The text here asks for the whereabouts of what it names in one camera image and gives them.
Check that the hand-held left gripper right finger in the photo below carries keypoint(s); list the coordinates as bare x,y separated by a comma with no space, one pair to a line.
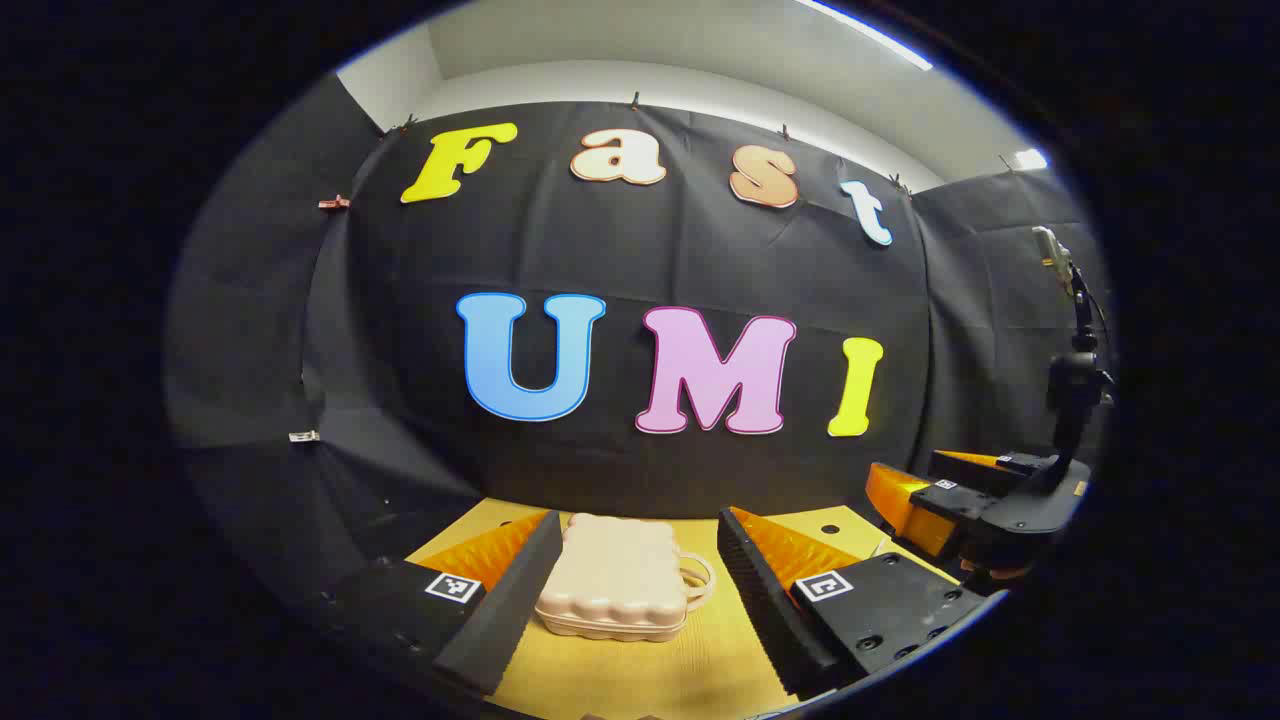
760,600

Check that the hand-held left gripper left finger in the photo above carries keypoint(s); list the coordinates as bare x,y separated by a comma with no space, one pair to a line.
520,600

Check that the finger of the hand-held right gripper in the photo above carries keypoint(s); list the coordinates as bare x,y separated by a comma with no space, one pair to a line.
985,470
900,505

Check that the pink scalloped suitcase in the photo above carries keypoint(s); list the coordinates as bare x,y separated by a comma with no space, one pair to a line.
615,575

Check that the small ceiling light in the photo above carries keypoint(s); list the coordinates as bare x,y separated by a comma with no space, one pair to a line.
1030,158

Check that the black backdrop cloth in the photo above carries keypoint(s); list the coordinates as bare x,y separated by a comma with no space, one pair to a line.
700,260

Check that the red backdrop clip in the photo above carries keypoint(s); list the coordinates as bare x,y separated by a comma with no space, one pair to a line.
333,202

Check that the long ceiling light strip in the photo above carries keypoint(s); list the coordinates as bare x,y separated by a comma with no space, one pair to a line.
870,32

